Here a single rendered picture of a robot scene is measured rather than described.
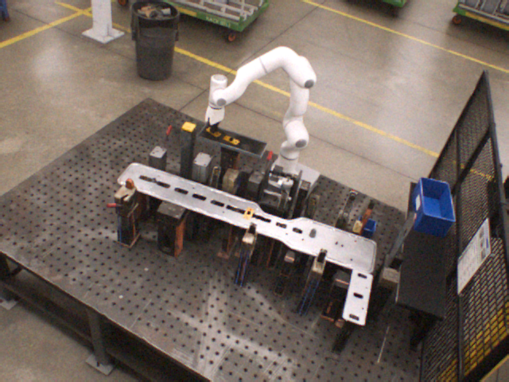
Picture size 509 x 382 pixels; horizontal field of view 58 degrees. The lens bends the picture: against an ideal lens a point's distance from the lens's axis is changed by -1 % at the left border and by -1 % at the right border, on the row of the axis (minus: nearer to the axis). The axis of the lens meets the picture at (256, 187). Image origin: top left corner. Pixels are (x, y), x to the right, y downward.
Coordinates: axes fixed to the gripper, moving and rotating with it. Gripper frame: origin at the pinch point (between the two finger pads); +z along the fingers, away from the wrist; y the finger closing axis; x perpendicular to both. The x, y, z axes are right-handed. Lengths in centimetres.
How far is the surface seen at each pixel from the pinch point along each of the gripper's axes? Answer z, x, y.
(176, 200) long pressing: 18.6, 15.3, 39.3
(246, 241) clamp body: 14, 59, 36
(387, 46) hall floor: 118, -101, -461
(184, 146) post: 14.3, -11.3, 10.2
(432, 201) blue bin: 15, 110, -66
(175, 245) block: 37, 26, 49
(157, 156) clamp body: 12.6, -12.0, 29.2
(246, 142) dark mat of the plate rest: 2.5, 17.9, -8.0
